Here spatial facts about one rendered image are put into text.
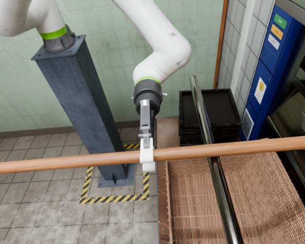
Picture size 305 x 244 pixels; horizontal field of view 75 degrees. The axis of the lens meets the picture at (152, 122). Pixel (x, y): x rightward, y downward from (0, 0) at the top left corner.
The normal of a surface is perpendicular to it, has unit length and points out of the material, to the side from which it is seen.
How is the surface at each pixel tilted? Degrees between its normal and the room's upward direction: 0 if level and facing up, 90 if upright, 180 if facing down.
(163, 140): 0
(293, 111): 70
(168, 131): 0
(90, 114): 90
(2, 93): 90
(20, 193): 0
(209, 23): 90
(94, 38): 90
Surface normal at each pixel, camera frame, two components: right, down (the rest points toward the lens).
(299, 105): -0.97, -0.16
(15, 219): -0.11, -0.69
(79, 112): 0.01, 0.71
